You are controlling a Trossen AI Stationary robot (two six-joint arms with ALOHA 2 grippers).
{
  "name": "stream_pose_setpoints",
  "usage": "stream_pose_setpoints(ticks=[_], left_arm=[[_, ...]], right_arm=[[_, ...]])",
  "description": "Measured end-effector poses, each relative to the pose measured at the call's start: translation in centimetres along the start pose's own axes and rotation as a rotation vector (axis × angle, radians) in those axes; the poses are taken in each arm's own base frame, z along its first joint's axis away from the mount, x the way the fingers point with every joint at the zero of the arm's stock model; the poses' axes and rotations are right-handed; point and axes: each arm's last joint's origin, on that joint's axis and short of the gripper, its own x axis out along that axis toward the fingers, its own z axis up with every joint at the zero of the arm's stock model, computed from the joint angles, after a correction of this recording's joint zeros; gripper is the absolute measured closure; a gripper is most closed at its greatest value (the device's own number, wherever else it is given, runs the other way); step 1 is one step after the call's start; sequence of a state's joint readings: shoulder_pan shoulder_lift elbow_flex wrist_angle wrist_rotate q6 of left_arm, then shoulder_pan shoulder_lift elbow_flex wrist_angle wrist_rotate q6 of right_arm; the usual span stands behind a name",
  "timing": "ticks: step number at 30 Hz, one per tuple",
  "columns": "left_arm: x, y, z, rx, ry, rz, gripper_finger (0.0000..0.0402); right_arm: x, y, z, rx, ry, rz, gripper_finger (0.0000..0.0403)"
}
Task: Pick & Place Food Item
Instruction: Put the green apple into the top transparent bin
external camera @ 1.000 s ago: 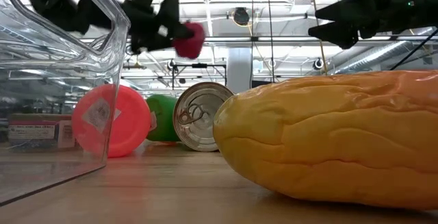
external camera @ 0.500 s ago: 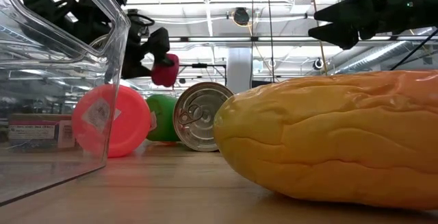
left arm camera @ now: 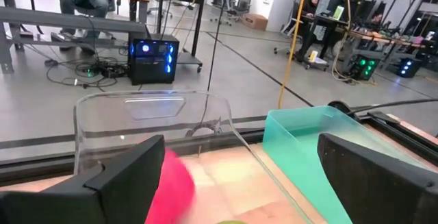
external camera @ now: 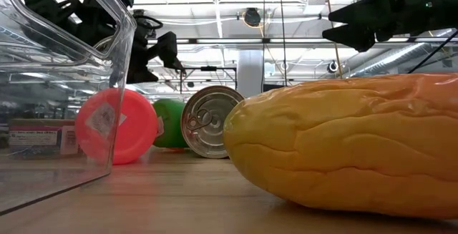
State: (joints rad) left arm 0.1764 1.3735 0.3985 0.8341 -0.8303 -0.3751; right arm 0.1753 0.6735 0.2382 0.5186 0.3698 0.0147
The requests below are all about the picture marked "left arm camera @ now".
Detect black floor cables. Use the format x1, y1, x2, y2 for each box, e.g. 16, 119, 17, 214
43, 54, 119, 92

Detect yellow hanging cable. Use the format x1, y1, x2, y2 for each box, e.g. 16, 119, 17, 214
276, 0, 311, 110

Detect black rolling stand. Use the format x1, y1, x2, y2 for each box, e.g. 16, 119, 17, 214
150, 0, 207, 74

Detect grey office chair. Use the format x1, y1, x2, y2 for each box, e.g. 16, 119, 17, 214
226, 0, 254, 23

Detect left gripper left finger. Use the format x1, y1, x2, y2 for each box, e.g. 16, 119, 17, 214
0, 134, 166, 224

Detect black floor power strip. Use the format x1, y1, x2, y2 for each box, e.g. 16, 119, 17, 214
99, 62, 130, 79

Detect teal plastic bin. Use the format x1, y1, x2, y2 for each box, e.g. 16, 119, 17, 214
261, 105, 433, 224

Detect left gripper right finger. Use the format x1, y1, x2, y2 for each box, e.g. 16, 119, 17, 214
316, 132, 438, 224

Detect red squeeze bottle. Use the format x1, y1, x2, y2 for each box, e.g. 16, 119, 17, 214
144, 147, 196, 224

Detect green white sign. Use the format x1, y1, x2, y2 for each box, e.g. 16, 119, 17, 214
332, 5, 346, 21

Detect black desk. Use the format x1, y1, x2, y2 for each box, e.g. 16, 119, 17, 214
300, 13, 346, 71

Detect thin black hanging cable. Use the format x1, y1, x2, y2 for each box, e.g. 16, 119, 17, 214
199, 0, 231, 131

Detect grey metal bench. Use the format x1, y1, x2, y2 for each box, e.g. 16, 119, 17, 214
0, 5, 149, 75

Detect cardboard box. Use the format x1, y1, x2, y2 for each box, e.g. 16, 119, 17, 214
242, 12, 269, 31

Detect computer tower green lights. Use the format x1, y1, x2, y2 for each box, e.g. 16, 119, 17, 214
348, 54, 380, 82

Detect clear plastic bin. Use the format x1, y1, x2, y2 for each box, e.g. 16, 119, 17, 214
73, 89, 311, 224

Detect computer tower blue lights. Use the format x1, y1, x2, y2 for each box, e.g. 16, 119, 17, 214
127, 33, 180, 86
396, 57, 423, 79

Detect black round corner fixture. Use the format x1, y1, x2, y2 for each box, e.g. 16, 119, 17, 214
327, 99, 359, 121

